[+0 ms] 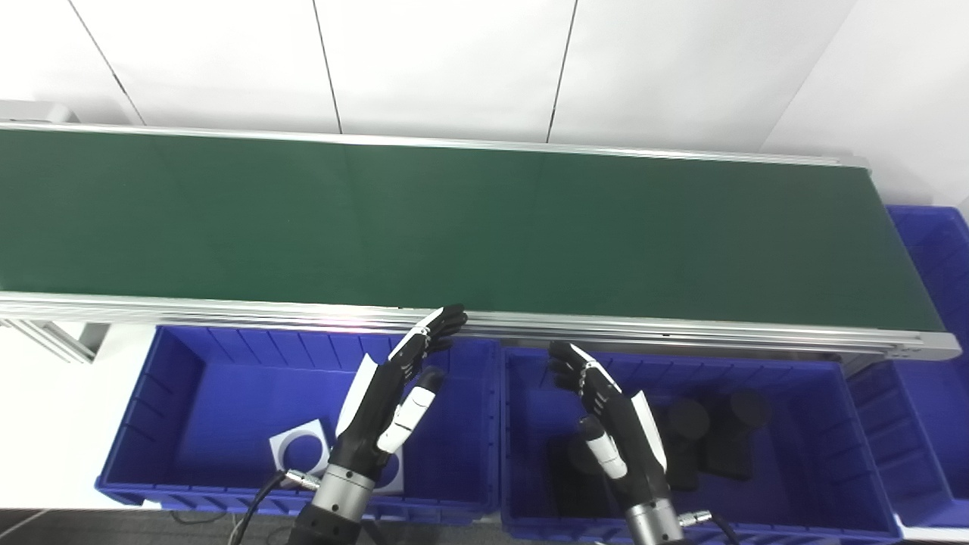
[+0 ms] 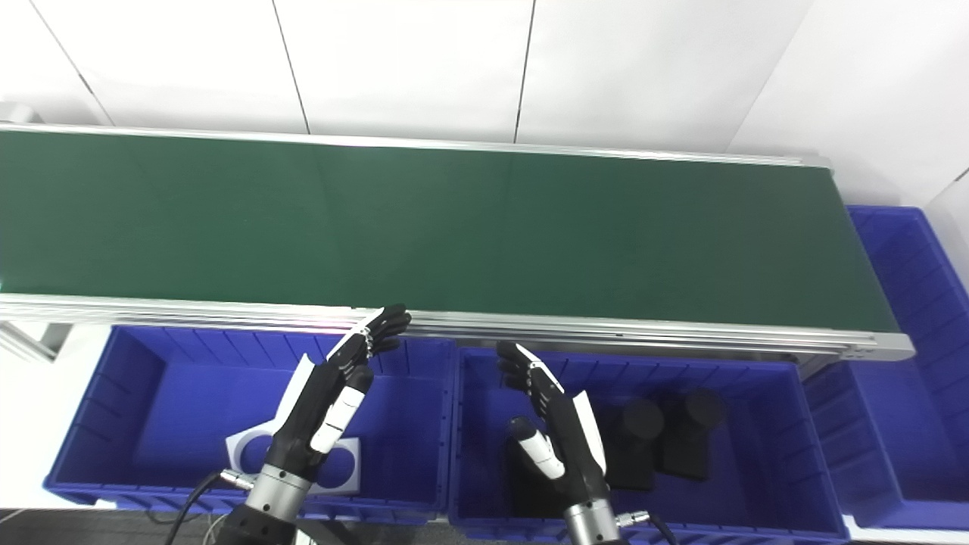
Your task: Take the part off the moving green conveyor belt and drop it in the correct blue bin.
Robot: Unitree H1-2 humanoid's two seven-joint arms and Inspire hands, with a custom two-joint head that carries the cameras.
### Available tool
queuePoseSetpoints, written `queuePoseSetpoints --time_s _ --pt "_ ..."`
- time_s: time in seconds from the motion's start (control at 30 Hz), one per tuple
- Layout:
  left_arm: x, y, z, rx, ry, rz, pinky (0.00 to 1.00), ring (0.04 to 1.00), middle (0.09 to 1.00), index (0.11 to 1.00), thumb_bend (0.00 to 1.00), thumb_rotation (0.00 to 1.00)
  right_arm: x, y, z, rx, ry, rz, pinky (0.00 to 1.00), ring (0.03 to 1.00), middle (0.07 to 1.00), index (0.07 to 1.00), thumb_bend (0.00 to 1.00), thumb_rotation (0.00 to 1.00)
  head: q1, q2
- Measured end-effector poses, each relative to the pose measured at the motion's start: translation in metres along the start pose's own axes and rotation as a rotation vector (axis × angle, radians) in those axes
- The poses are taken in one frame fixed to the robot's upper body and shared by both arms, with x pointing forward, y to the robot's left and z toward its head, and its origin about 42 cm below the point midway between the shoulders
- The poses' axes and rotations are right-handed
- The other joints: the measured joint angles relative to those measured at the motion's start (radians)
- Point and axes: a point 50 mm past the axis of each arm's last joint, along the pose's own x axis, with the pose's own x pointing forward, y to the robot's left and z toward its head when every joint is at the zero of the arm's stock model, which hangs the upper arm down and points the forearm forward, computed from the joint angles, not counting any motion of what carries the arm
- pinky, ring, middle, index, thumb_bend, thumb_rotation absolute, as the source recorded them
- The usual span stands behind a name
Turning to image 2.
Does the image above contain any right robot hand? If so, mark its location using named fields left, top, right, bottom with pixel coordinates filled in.
left=496, top=342, right=611, bottom=510

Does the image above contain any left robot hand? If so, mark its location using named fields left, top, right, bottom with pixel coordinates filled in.
left=263, top=304, right=412, bottom=476

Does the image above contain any black cylinder block part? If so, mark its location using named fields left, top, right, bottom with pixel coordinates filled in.
left=605, top=398, right=666, bottom=492
left=505, top=434, right=566, bottom=520
left=654, top=388, right=728, bottom=482

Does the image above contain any green conveyor belt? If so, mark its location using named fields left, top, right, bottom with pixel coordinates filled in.
left=0, top=129, right=902, bottom=335
left=0, top=123, right=916, bottom=365

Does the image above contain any blue bin with white parts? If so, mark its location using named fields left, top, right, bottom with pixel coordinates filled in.
left=43, top=325, right=456, bottom=528

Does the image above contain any blue bin with black parts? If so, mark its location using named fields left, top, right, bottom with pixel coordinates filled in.
left=447, top=346, right=851, bottom=545

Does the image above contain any aluminium conveyor leg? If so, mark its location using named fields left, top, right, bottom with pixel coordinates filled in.
left=0, top=321, right=73, bottom=363

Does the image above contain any empty blue bin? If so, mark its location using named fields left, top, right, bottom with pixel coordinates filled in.
left=802, top=204, right=969, bottom=531

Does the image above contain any white square ring part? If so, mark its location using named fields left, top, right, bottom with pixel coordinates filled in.
left=317, top=437, right=363, bottom=495
left=224, top=427, right=285, bottom=475

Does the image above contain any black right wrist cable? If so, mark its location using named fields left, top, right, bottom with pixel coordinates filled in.
left=616, top=510, right=679, bottom=545

